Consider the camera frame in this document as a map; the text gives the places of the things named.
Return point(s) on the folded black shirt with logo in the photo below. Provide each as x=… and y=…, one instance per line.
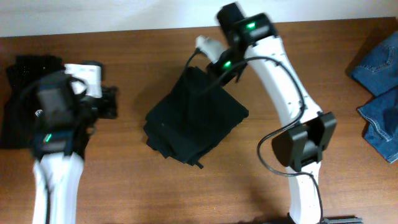
x=22, y=108

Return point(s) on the black pants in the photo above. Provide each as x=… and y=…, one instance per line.
x=185, y=126

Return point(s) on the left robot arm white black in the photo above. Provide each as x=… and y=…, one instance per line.
x=61, y=136

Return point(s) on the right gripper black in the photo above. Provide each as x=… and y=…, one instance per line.
x=216, y=67

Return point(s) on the blue denim jeans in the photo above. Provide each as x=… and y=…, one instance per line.
x=377, y=72

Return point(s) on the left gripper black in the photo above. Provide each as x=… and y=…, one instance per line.
x=109, y=101

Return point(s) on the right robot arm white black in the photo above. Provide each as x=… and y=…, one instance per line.
x=305, y=130

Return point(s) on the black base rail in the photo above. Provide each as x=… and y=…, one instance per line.
x=342, y=221

